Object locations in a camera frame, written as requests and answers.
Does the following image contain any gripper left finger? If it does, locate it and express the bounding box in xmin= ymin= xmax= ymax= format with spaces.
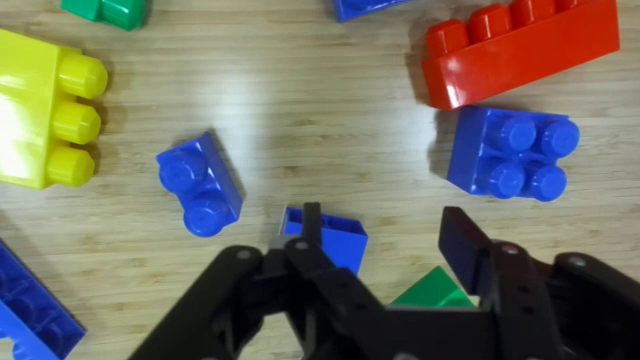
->
xmin=127 ymin=202 xmax=388 ymax=360

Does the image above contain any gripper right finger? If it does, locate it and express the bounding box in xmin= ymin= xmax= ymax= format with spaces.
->
xmin=438 ymin=206 xmax=640 ymax=360

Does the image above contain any blue hollow toy block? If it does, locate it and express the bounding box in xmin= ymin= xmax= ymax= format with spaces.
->
xmin=279 ymin=206 xmax=369 ymax=276

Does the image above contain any green toy block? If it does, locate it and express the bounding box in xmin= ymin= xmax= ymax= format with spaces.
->
xmin=60 ymin=0 xmax=147 ymax=31
xmin=389 ymin=266 xmax=477 ymax=309

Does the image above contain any blue four-stud toy block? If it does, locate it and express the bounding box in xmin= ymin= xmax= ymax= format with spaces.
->
xmin=446 ymin=105 xmax=581 ymax=203

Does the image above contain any blue two-stud toy block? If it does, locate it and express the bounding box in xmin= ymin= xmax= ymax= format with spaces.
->
xmin=155 ymin=131 xmax=244 ymax=238

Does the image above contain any orange toy block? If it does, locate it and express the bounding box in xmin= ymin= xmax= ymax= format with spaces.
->
xmin=421 ymin=0 xmax=621 ymax=111

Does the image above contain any large blue toy block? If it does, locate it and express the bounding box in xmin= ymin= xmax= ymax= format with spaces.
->
xmin=0 ymin=240 xmax=87 ymax=360

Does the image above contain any yellow toy block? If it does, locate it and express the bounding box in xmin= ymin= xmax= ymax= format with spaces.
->
xmin=0 ymin=28 xmax=109 ymax=190

